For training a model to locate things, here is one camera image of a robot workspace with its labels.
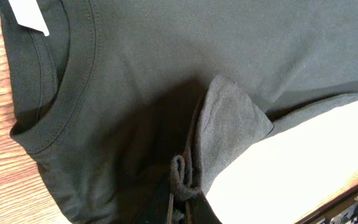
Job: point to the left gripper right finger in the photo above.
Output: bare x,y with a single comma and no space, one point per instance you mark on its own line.
199,211

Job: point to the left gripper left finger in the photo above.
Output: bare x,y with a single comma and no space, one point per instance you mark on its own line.
159,209

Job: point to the black t-shirt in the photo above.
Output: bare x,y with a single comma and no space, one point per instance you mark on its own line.
124,95

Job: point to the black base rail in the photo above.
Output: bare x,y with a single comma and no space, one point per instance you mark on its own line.
341,210

